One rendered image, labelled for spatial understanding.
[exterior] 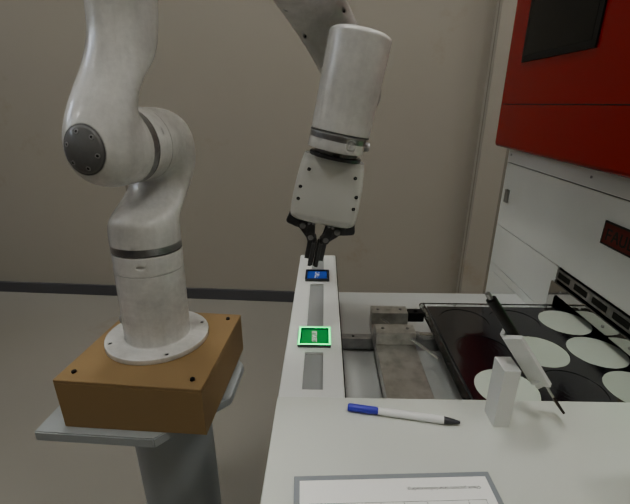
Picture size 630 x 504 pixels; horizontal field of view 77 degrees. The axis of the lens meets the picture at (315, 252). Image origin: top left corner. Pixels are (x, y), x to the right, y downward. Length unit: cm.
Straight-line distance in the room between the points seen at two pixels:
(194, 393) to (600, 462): 55
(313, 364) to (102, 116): 47
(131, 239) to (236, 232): 207
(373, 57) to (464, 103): 207
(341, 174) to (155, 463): 68
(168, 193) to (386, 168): 195
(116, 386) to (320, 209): 44
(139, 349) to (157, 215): 25
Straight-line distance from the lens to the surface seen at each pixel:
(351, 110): 54
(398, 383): 74
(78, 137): 66
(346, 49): 55
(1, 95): 333
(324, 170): 57
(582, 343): 95
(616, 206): 96
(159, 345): 79
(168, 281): 74
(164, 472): 96
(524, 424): 60
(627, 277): 93
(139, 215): 71
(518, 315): 100
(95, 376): 78
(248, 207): 268
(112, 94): 65
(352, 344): 91
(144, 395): 73
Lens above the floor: 134
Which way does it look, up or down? 21 degrees down
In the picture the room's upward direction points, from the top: straight up
